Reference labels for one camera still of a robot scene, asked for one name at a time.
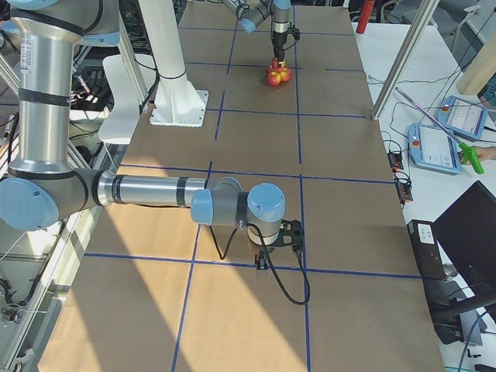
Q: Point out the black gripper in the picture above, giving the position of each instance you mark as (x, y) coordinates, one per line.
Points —
(279, 41)
(262, 250)

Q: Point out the carried red yellow apple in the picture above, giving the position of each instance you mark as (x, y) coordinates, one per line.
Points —
(278, 66)

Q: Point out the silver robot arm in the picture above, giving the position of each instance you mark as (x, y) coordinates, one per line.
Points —
(250, 18)
(42, 187)

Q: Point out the red yellow apple far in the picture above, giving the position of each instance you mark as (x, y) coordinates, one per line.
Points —
(285, 74)

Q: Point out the red yellow apple near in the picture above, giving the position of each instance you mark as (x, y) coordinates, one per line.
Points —
(274, 78)

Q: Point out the red cylinder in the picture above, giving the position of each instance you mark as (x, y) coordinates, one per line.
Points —
(365, 13)

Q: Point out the black box device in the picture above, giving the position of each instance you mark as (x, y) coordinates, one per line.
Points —
(426, 250)

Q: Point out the orange black usb hub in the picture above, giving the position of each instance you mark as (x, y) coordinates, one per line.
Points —
(395, 161)

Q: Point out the white chair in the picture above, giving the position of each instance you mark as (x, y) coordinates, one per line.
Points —
(120, 125)

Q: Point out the blue teach pendant near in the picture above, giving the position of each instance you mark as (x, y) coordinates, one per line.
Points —
(430, 148)

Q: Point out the blue teach pendant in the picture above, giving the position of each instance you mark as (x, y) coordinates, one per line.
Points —
(430, 148)
(464, 118)

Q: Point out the blue teach pendant far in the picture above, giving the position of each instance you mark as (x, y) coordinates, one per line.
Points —
(464, 118)

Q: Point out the black laptop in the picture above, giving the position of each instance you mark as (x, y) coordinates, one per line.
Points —
(466, 232)

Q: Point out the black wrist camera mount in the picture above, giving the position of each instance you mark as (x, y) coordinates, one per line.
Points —
(294, 31)
(291, 234)

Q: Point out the white camera pillar with base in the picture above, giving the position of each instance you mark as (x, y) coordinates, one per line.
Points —
(177, 101)

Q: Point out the aluminium frame post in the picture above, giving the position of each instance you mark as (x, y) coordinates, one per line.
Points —
(415, 31)

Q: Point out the silver grabber stick green handle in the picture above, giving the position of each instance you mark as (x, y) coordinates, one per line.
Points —
(469, 152)

